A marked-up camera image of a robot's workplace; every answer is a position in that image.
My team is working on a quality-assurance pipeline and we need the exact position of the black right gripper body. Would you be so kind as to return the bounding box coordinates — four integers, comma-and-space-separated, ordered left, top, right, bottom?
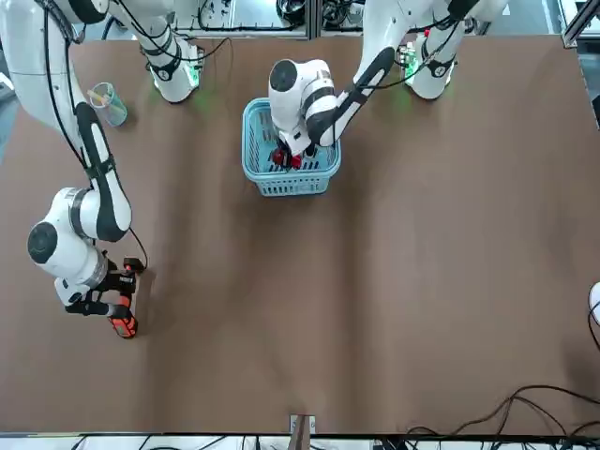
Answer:
103, 260, 140, 295

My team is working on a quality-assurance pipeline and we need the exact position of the red toy car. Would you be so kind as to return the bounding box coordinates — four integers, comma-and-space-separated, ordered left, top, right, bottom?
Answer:
273, 147, 304, 170

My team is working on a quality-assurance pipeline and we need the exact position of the orange black barcode scanner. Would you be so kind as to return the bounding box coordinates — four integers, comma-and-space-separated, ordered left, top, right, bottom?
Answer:
106, 256, 146, 339

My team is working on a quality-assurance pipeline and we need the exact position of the light blue plastic basket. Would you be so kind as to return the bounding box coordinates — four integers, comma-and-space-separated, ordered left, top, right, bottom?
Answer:
241, 97, 342, 198

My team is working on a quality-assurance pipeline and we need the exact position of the clear plastic cup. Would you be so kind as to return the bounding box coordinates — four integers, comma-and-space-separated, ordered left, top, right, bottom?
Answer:
87, 82, 128, 128

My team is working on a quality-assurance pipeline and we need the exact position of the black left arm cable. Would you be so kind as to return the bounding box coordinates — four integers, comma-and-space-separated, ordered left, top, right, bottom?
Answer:
349, 0, 474, 95

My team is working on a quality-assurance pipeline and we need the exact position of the aluminium frame post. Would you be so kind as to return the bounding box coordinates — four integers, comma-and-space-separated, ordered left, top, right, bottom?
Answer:
303, 0, 324, 39

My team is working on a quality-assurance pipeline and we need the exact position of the black coiled cable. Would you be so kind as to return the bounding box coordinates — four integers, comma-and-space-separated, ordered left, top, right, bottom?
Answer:
275, 0, 306, 21

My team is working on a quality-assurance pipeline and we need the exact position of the aluminium camera post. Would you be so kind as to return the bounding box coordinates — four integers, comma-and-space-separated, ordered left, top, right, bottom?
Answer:
289, 413, 317, 450

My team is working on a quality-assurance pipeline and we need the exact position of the aluminium frame rail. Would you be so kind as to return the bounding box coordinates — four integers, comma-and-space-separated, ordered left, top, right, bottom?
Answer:
562, 0, 600, 49

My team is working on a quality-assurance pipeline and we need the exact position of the black table cable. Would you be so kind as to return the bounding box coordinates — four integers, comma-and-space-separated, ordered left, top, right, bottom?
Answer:
405, 383, 600, 440

